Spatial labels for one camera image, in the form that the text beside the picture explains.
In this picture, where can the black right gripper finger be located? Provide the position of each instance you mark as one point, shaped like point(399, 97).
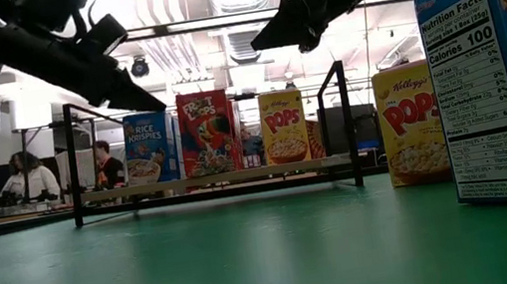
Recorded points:
point(292, 30)

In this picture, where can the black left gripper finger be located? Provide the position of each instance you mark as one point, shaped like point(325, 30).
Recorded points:
point(130, 92)

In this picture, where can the yellow Corn Pops cereal box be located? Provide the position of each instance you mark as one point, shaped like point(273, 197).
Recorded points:
point(284, 127)
point(407, 124)

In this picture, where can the black ceiling spot lamp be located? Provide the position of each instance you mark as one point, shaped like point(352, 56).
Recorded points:
point(139, 67)

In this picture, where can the person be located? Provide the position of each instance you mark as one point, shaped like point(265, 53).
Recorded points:
point(109, 171)
point(253, 144)
point(33, 182)

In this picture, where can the orange striped object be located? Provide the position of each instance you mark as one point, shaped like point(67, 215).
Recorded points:
point(316, 140)

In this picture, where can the black cabinet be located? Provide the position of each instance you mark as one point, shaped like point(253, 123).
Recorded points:
point(364, 125)

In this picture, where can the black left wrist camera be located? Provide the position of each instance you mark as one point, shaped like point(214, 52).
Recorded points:
point(104, 33)

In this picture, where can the wooden shelf with black frame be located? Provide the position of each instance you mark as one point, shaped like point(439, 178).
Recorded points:
point(218, 178)

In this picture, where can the black aluminium table frame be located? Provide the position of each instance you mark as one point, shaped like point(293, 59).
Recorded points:
point(19, 227)

